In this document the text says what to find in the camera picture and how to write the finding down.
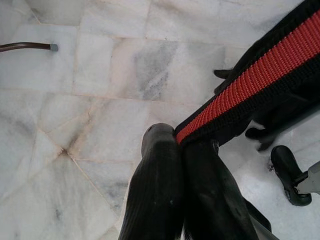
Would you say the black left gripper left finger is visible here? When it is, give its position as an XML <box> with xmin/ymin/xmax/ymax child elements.
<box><xmin>117</xmin><ymin>122</ymin><xmax>185</xmax><ymax>240</ymax></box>

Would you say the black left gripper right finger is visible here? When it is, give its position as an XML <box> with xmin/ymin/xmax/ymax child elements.
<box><xmin>181</xmin><ymin>139</ymin><xmax>260</xmax><ymax>240</ymax></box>

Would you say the black knit garment red stripe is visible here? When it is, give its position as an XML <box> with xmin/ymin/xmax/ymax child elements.
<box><xmin>174</xmin><ymin>0</ymin><xmax>320</xmax><ymax>152</ymax></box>

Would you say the grey left robot leg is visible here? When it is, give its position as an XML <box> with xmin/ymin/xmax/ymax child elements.
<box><xmin>270</xmin><ymin>145</ymin><xmax>320</xmax><ymax>207</ymax></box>

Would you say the brown rod grey cap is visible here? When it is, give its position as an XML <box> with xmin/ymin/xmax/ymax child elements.
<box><xmin>0</xmin><ymin>42</ymin><xmax>60</xmax><ymax>54</ymax></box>

